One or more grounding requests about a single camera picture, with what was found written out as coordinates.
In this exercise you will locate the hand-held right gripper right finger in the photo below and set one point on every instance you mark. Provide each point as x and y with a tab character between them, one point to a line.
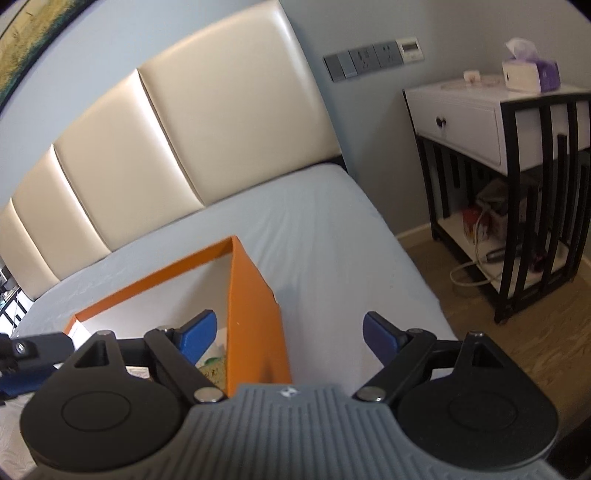
379	339

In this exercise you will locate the cream leather headboard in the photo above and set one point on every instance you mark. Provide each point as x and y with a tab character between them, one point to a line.
221	129

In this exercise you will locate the grey wall switch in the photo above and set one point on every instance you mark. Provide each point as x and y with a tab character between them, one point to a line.
339	67

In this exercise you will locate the brown paper bag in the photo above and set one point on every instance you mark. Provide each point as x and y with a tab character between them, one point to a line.
501	196

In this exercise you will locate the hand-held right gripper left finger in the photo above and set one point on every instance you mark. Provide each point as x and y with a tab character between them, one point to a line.
198	334

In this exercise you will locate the white nightstand drawer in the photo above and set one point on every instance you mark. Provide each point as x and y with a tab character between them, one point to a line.
461	129

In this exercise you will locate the white wall thermostat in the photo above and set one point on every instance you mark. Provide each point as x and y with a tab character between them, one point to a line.
410	49

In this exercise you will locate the white flat item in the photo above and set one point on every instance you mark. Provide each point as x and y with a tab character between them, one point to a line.
138	374

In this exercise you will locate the orange cardboard box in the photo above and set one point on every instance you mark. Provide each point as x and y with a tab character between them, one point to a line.
254	314

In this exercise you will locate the bed with white sheet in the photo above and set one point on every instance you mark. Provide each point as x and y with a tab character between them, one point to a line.
323	230

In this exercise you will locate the red box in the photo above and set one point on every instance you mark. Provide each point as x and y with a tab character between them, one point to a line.
475	224

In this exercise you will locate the green round item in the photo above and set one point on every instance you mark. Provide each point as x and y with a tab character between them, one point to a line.
215	362

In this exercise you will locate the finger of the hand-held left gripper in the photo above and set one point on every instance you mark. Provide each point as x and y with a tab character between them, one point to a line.
27	350

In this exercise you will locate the yellow-green packet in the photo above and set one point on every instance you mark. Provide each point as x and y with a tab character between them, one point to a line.
214	378

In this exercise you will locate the grey wall socket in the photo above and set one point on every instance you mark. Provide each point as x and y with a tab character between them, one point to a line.
388	54
364	60

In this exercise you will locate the dark bedside furniture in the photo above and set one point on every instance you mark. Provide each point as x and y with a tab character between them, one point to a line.
11	295

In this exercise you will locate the purple and white tissue box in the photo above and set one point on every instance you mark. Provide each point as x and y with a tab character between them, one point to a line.
531	69

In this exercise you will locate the white and black nightstand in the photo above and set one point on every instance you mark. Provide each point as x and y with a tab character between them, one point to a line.
531	184

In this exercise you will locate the small white charger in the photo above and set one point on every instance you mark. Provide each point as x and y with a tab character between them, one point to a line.
471	75

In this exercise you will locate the framed wall painting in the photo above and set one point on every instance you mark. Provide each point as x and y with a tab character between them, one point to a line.
27	41

